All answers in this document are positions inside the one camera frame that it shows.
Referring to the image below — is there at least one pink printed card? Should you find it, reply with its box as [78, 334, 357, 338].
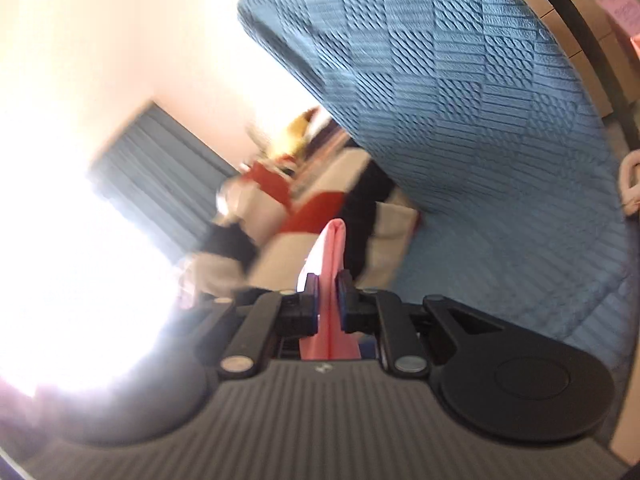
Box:
[600, 0, 638, 41]

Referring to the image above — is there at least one cream cotton rope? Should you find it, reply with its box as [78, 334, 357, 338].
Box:
[619, 150, 640, 218]

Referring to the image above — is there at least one pink paper bag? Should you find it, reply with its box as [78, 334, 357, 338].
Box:
[299, 219, 363, 361]

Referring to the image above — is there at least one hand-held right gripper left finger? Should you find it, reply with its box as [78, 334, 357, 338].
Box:
[192, 272, 319, 380]

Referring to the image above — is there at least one blue textured cushion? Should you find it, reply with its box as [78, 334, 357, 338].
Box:
[236, 0, 640, 361]

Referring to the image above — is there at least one striped printed blanket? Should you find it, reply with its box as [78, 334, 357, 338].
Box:
[175, 107, 421, 306]

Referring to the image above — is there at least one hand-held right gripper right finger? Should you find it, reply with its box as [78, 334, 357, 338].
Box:
[336, 269, 506, 380]

